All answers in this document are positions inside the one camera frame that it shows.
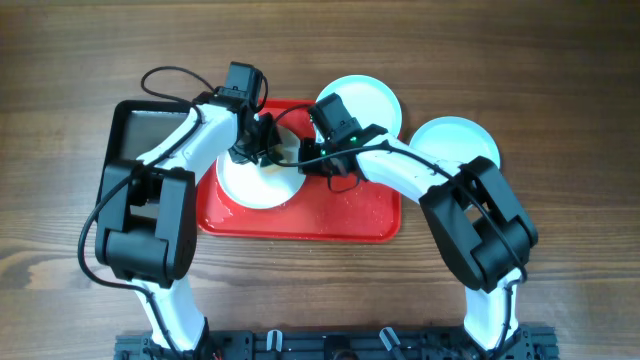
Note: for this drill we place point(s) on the white plate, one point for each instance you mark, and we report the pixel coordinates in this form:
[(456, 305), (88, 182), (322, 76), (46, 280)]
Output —
[(256, 187)]

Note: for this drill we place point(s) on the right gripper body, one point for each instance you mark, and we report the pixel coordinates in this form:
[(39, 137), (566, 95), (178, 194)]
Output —
[(316, 158)]

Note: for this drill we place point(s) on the light blue plate top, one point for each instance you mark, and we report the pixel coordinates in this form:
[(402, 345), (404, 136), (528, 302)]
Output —
[(369, 100)]

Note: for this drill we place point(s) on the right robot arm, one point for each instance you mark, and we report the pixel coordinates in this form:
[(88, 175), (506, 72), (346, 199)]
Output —
[(481, 230)]

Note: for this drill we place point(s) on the light blue plate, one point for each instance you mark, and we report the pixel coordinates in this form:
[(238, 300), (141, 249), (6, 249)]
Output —
[(455, 139), (369, 100)]

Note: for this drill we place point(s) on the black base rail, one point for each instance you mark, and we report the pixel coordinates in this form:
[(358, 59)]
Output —
[(528, 342)]

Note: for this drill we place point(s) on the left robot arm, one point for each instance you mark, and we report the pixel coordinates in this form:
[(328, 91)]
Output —
[(146, 210)]

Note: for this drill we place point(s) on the black metal tray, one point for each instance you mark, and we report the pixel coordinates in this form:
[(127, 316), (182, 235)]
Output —
[(137, 127)]

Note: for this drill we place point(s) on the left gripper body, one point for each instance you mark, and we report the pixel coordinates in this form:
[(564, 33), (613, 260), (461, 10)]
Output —
[(266, 135)]

